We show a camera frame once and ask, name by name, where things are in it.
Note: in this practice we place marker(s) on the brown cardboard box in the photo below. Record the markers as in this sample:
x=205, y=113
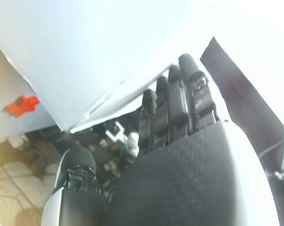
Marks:
x=73, y=70

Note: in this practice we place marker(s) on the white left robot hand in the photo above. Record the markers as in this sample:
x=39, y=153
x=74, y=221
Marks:
x=191, y=176

